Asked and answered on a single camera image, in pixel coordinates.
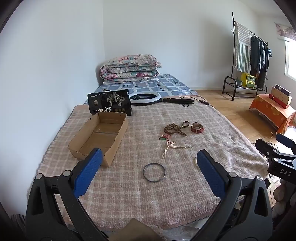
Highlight bright window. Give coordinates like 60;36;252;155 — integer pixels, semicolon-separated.
284;38;296;81

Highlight dark purple flat box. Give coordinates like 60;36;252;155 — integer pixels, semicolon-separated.
275;84;292;96

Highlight striped hanging towel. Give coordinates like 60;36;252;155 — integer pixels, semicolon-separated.
233;22;251;73

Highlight grey plush toy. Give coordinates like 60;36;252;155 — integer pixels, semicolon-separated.
272;181;290;219

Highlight yellow plastic crate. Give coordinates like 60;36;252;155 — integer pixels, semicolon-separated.
240;72;256;88

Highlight cardboard box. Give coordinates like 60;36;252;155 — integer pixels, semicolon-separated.
68;112;129;168

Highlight black folded tripod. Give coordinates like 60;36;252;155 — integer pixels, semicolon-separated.
162;97;195;106

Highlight brown wooden bead necklace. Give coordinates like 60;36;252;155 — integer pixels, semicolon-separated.
164;123;187;137

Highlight folded floral quilt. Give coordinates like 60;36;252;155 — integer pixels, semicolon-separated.
100;55;162;82

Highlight red flat box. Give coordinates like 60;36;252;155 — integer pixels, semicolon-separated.
269;94;289;109

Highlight white ring light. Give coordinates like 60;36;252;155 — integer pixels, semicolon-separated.
129;92;164;106

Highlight tan flat box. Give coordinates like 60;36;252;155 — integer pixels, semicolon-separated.
270;87;292;107

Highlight floral window curtain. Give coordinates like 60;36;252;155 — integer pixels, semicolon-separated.
274;22;296;42

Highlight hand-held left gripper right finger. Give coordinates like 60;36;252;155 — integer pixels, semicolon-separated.
196;149;273;241

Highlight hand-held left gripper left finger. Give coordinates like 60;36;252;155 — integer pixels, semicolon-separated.
25;148;109;241

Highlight black snack bag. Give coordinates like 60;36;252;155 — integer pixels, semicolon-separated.
87;89;132;116

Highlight white pearl necklace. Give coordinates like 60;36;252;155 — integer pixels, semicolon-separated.
162;141;186;159

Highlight orange cloth covered table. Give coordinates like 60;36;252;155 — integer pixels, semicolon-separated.
249;94;296;135

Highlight brown cardboard piece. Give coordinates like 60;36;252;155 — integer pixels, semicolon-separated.
120;218;167;241

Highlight black metal clothes rack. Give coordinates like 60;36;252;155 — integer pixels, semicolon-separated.
222;12;270;101

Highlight red leather strap watch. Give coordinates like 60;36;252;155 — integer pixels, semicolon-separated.
191;122;205;134

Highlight dark hanging clothes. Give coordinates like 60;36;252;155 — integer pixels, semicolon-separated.
250;35;270;88

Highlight black ring light cable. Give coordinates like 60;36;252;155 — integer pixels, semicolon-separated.
179;93;216;108

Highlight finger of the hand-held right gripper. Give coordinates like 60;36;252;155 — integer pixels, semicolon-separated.
276;133;296;155
255;138;279;161

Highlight thin black bangle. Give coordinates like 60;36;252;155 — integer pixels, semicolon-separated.
143;163;166;182

